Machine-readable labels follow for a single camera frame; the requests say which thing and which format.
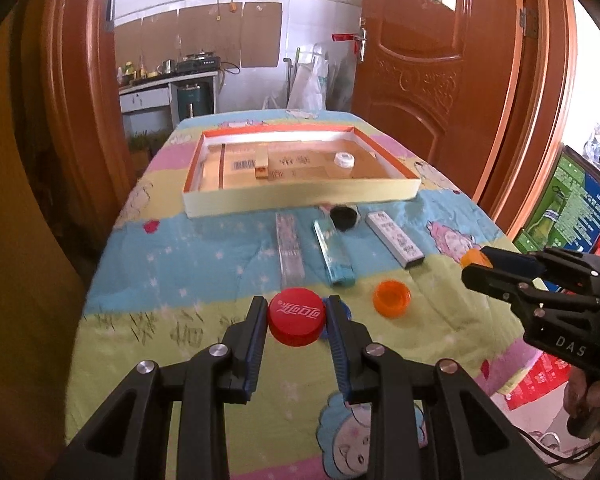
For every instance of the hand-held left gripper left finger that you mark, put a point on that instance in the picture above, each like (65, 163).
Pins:
(255, 336)

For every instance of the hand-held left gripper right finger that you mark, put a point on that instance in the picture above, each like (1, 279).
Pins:
(337, 342)

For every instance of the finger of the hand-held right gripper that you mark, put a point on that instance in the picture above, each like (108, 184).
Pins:
(490, 277)
(510, 260)

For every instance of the yellow bottle cap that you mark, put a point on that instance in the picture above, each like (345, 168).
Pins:
(472, 258)

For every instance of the blue bottle cap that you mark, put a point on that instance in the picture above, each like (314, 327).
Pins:
(348, 311)

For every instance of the red bottle cap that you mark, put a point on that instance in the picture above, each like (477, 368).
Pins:
(296, 316)

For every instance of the orange bottle cap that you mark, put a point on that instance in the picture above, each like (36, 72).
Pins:
(392, 300)

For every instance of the teal slim box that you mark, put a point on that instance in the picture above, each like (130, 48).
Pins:
(334, 255)

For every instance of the clear plastic box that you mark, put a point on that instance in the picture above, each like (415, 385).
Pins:
(290, 250)

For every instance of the white and black box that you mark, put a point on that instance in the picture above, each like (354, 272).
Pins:
(395, 238)

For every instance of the shallow cardboard box tray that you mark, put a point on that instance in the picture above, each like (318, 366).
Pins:
(205, 205)

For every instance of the person's right hand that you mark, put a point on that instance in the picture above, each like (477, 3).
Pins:
(594, 400)

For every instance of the red carton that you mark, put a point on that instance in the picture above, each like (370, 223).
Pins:
(535, 380)

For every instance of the green beer carton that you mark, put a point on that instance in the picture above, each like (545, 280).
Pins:
(560, 200)

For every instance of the black bottle cap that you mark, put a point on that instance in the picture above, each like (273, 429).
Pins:
(344, 217)

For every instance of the small wooden block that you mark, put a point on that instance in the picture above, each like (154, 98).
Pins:
(262, 165)

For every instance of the white bottle cap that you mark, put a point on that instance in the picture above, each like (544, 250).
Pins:
(344, 160)

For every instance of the brown wooden door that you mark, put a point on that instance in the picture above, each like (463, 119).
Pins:
(430, 60)

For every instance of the metal door hinge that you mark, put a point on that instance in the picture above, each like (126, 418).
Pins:
(528, 22)

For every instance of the dark green appliance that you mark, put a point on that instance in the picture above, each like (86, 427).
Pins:
(195, 101)

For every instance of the white plastic bags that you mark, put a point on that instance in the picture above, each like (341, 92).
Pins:
(307, 80)

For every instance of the white kitchen counter cabinet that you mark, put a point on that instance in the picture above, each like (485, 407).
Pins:
(145, 97)

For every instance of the black gas stove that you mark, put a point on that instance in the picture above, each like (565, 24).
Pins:
(198, 63)

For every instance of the brown door frame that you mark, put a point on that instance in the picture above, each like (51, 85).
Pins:
(80, 110)

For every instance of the cardboard wall sheets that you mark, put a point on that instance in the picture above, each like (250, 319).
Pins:
(205, 30)

